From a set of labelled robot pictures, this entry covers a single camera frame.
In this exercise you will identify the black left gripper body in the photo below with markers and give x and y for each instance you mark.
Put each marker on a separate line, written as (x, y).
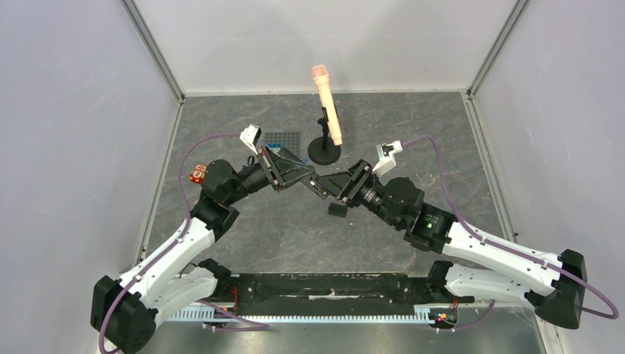
(267, 164)

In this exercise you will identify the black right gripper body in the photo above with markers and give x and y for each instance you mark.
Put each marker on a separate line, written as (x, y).
(355, 182)

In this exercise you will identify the black battery cover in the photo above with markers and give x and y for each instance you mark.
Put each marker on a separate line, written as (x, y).
(337, 210)

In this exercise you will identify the grey brick baseplate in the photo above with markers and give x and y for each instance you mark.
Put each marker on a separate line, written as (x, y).
(290, 141)

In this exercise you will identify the black microphone stand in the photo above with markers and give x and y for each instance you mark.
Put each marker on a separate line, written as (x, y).
(322, 150)

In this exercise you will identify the red owl toy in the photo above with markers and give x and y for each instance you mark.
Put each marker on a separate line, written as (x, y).
(198, 173)

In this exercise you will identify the pink toy microphone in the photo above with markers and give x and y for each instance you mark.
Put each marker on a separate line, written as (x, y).
(320, 77)

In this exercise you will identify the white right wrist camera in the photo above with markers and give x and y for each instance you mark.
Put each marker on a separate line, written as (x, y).
(386, 157)

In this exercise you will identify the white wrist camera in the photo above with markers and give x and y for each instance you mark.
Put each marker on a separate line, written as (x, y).
(250, 137)
(386, 157)

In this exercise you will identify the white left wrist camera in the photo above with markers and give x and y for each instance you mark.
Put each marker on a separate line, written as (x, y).
(250, 137)

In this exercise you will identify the black mounting base plate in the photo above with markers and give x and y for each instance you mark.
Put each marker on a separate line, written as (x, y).
(331, 294)

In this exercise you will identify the white slotted cable duct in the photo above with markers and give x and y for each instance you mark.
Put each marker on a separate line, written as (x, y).
(203, 313)

